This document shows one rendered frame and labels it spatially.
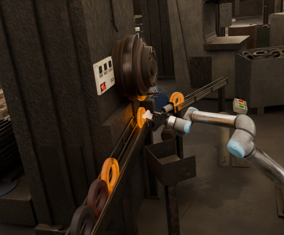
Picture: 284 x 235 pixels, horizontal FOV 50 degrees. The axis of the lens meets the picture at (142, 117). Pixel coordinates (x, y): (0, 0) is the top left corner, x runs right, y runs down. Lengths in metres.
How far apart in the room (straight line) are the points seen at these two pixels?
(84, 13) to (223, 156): 1.88
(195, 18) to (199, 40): 0.32
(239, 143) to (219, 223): 0.73
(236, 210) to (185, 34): 3.04
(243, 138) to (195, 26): 3.09
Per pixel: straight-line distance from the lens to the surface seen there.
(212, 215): 2.46
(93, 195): 1.49
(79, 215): 1.38
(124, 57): 1.99
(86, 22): 1.76
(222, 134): 2.90
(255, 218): 2.47
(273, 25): 6.56
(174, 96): 2.65
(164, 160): 1.93
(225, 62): 4.73
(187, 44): 4.86
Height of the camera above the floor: 1.53
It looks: 20 degrees down
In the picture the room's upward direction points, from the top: 6 degrees counter-clockwise
